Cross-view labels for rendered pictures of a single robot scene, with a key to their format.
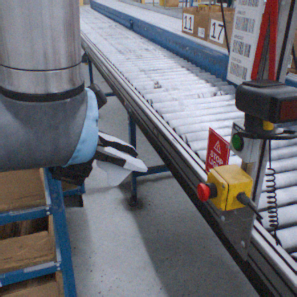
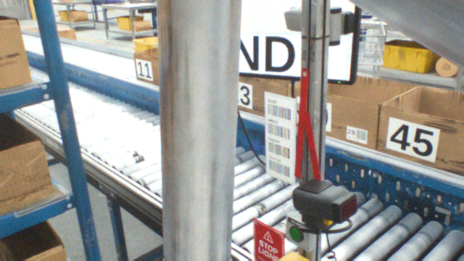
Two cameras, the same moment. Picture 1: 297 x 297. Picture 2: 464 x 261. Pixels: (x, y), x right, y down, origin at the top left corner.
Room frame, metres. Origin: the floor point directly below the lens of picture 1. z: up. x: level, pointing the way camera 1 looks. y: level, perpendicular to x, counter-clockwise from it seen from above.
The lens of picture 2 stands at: (-0.08, 0.25, 1.50)
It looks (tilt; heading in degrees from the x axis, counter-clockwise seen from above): 21 degrees down; 337
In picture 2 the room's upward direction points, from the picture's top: 3 degrees counter-clockwise
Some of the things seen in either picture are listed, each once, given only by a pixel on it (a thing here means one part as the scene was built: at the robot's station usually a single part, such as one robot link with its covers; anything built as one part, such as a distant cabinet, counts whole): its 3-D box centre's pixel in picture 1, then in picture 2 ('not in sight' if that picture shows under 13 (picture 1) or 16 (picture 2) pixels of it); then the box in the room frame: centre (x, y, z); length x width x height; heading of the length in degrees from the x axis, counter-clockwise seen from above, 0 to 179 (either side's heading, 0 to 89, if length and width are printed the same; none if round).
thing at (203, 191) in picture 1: (207, 191); not in sight; (0.55, -0.13, 0.84); 0.04 x 0.04 x 0.04; 18
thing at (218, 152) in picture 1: (223, 164); (278, 252); (0.65, -0.18, 0.85); 0.16 x 0.01 x 0.13; 18
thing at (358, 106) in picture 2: not in sight; (350, 106); (1.16, -0.80, 0.97); 0.39 x 0.29 x 0.17; 18
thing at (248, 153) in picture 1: (243, 140); (300, 231); (0.58, -0.19, 0.95); 0.07 x 0.03 x 0.07; 18
